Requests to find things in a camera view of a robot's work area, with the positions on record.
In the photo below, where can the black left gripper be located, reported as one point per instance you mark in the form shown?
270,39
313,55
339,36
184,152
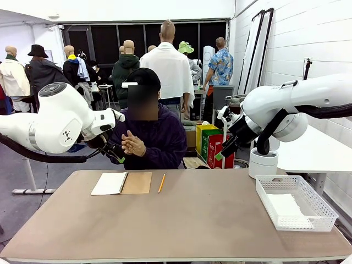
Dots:
93,141

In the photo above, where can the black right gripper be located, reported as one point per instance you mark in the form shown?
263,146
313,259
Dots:
243,130

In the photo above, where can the brown cover spiral notebook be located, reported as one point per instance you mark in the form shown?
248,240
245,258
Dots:
121,183

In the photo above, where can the yellow pencil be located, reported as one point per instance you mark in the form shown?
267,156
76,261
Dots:
161,183

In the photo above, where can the white torn-out paper sheet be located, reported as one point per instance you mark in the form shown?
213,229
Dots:
286,209

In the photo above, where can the person's left forearm purple sleeve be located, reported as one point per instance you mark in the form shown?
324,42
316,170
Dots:
162,154

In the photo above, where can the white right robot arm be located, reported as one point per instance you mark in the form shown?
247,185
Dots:
275,110

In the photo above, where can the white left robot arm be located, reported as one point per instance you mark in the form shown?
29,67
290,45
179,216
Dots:
60,115

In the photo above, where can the person's right hand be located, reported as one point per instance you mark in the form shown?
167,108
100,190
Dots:
127,143

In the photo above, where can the person's left hand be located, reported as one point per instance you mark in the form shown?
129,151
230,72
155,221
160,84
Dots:
137,148

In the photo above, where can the red paper bag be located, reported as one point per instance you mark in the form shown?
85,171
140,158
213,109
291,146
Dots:
214,151

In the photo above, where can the yellow green cardboard box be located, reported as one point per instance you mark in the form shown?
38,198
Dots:
202,137

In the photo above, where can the brown cardboard sheet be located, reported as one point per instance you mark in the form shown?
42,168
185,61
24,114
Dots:
193,162

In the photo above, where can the white cylindrical bin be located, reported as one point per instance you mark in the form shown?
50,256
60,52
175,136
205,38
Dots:
262,167

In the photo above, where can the grey metal tray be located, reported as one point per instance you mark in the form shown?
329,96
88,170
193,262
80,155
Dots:
233,97

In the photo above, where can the person in purple jacket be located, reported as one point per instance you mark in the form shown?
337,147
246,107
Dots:
162,129

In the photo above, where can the grey storage bin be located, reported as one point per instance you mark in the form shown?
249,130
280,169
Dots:
222,94

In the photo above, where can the mannequin in floral shirt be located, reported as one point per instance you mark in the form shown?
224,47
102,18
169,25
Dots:
221,67

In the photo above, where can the black cap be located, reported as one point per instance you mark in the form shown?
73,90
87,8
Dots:
145,77

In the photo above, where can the mannequin in green puffer jacket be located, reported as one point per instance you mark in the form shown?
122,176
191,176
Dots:
123,71

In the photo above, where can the person with face mask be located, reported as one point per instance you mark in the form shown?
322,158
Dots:
94,70

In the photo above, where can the large white table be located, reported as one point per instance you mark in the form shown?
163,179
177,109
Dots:
316,151

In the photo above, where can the white table leg foot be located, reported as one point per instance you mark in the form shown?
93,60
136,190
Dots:
31,190

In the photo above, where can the mannequin with yellow scarf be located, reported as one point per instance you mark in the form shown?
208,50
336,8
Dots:
72,68

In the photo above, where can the mannequin with white towel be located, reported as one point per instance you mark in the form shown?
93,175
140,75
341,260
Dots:
170,68

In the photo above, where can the black framed white panel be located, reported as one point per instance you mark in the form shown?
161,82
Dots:
265,46
251,49

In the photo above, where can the bare mannequin head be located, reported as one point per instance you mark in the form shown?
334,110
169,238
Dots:
151,48
121,50

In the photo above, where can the mannequin with green hat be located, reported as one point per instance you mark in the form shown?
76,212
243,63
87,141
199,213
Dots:
185,48

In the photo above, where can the mannequin with black hat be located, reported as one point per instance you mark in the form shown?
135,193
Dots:
44,71

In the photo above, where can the white perforated plastic basket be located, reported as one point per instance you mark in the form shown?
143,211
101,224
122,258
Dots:
324,209

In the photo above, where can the black tripod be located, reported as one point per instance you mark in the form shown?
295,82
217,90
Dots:
308,64

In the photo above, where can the mannequin in cream coat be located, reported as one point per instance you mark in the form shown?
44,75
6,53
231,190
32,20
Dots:
13,77

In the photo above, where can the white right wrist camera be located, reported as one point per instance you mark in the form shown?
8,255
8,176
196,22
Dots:
224,114

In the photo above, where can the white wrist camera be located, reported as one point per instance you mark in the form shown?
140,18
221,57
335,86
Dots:
118,115
224,114

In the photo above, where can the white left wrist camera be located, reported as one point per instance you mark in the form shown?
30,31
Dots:
118,115

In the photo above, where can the white head-mounted camera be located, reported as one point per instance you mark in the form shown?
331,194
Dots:
129,85

